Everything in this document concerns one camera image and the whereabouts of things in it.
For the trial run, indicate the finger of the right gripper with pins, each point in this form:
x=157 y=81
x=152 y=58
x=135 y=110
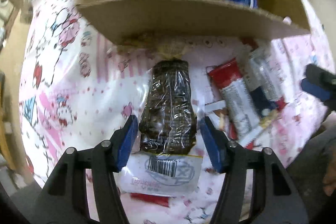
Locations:
x=324 y=94
x=319 y=76

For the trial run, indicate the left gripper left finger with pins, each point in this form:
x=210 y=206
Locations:
x=63 y=199

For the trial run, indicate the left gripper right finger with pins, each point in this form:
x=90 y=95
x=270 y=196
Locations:
x=275 y=198

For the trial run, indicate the red white snack bar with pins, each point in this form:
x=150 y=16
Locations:
x=264 y=88

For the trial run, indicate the red silver snack bar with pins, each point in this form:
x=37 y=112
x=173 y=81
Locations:
x=244 y=121

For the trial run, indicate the dark chocolate cake pack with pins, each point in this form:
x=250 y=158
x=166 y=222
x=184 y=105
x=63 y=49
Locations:
x=168 y=154

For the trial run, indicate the person's right hand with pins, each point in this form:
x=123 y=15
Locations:
x=329 y=180

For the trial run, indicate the pink cartoon bed sheet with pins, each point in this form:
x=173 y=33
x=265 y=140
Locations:
x=76 y=90

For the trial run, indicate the open cardboard box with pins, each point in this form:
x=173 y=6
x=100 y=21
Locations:
x=119 y=20

